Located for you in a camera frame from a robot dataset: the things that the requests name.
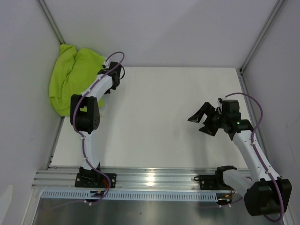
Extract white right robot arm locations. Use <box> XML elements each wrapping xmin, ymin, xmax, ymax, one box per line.
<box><xmin>188</xmin><ymin>100</ymin><xmax>292</xmax><ymax>216</ymax></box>

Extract right aluminium corner post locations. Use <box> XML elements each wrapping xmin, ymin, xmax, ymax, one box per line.
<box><xmin>239</xmin><ymin>0</ymin><xmax>287</xmax><ymax>74</ymax></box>

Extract aluminium mounting rail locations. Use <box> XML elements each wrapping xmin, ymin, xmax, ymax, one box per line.
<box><xmin>31</xmin><ymin>166</ymin><xmax>253</xmax><ymax>191</ymax></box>

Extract aluminium corner post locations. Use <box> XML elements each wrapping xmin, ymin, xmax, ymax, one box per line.
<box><xmin>239</xmin><ymin>0</ymin><xmax>287</xmax><ymax>74</ymax></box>
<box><xmin>36</xmin><ymin>0</ymin><xmax>65</xmax><ymax>45</ymax></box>

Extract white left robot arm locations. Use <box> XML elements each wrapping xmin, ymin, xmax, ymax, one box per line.
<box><xmin>70</xmin><ymin>61</ymin><xmax>122</xmax><ymax>171</ymax></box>

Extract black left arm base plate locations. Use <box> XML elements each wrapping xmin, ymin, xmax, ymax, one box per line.
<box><xmin>75</xmin><ymin>167</ymin><xmax>108</xmax><ymax>188</ymax></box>

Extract left aluminium corner post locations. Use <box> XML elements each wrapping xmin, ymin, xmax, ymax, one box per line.
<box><xmin>36</xmin><ymin>0</ymin><xmax>65</xmax><ymax>45</ymax></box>

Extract slotted grey cable duct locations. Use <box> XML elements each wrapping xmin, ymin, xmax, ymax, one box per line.
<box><xmin>41</xmin><ymin>189</ymin><xmax>218</xmax><ymax>202</ymax></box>

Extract lime green shorts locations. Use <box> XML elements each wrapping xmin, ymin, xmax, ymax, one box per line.
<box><xmin>49</xmin><ymin>44</ymin><xmax>105</xmax><ymax>117</ymax></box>

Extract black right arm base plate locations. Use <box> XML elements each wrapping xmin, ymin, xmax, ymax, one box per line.
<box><xmin>194</xmin><ymin>175</ymin><xmax>231</xmax><ymax>190</ymax></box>

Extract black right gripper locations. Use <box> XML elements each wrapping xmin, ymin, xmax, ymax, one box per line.
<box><xmin>187</xmin><ymin>102</ymin><xmax>227</xmax><ymax>136</ymax></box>

